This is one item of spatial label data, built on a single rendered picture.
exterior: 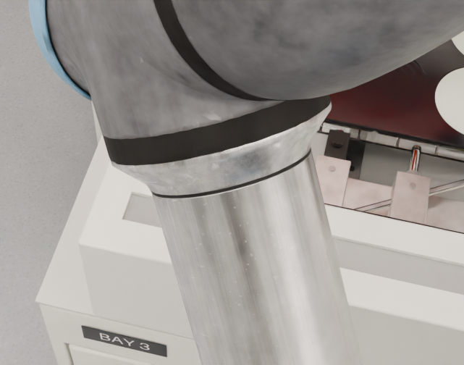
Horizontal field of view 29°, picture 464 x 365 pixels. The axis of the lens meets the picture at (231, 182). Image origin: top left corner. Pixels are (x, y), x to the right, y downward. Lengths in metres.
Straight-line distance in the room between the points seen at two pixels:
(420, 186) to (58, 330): 0.40
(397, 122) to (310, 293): 0.52
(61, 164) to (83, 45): 1.60
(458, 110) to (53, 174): 1.20
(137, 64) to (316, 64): 0.09
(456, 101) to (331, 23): 0.67
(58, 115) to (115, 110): 1.69
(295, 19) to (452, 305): 0.49
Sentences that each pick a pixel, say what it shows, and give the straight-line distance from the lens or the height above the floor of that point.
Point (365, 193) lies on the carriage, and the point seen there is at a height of 0.88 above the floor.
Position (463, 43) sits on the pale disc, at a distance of 1.05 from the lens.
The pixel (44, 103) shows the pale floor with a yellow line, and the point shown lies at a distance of 2.14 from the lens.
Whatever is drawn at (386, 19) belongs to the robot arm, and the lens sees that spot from 0.34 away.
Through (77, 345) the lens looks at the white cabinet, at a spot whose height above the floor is 0.73.
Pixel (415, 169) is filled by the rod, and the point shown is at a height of 0.90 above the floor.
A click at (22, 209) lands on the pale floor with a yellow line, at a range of 1.98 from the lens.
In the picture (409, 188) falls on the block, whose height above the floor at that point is 0.91.
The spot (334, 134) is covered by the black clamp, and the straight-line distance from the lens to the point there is 0.93.
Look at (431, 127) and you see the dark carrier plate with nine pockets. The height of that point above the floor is 0.90.
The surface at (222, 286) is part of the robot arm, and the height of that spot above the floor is 1.24.
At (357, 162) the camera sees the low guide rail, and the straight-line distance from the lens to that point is 0.98.
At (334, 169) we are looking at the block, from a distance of 0.90.
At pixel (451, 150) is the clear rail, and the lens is 0.95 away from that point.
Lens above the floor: 1.64
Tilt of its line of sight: 56 degrees down
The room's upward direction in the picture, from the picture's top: 3 degrees clockwise
